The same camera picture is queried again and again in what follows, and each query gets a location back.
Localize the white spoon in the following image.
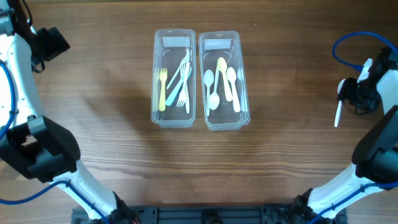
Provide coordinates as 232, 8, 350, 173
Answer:
334, 79, 346, 128
226, 67, 241, 113
204, 70, 214, 116

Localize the yellow plastic fork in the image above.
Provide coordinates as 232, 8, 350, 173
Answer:
159, 67, 168, 111

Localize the yellow plastic spoon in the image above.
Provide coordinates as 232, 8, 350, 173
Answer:
217, 57, 233, 101

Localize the translucent white plastic fork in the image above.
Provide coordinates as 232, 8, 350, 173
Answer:
176, 64, 190, 107

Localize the white spoon bowl down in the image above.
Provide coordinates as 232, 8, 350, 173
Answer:
209, 68, 220, 110

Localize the light blue plastic fork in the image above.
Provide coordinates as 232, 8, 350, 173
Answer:
165, 78, 187, 107

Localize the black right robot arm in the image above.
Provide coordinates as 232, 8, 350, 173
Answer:
287, 47, 397, 223

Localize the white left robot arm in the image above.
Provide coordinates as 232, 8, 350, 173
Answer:
1, 0, 139, 223

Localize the right clear plastic container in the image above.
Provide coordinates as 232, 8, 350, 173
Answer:
198, 30, 250, 131

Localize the clear plastic container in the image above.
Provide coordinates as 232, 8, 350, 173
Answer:
198, 30, 250, 131
150, 29, 196, 128

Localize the left clear plastic container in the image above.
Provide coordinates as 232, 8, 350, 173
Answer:
150, 29, 196, 128

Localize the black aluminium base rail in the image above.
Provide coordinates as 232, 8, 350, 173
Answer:
70, 203, 348, 224

